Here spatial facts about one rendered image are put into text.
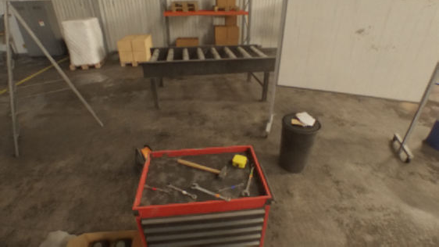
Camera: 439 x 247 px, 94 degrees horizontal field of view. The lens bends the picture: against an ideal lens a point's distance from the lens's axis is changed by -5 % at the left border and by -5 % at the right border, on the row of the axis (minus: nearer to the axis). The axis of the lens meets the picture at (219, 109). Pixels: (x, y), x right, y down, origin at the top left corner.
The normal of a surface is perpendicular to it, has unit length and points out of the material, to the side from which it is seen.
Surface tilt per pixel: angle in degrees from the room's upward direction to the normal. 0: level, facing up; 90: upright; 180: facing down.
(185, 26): 90
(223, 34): 90
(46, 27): 90
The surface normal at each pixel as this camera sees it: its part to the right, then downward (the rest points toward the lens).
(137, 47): 0.10, 0.47
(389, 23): -0.32, 0.44
